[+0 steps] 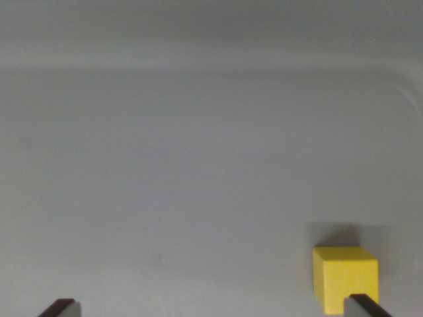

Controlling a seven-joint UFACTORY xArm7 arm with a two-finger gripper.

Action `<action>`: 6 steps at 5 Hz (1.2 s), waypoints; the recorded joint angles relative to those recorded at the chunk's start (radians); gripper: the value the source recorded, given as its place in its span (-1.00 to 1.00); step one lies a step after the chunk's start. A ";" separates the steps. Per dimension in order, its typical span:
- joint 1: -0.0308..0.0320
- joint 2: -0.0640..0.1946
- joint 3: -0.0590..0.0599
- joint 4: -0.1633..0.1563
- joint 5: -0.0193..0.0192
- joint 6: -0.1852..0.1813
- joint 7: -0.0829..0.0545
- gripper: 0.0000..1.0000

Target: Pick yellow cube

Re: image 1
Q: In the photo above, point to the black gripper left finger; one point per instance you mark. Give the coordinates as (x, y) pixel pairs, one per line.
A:
(62, 308)

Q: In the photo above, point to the yellow cube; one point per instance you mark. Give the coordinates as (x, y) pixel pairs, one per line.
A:
(343, 274)

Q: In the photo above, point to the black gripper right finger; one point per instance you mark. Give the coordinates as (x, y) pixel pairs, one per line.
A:
(360, 307)

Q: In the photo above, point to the grey plastic bin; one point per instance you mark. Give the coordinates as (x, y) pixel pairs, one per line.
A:
(185, 148)

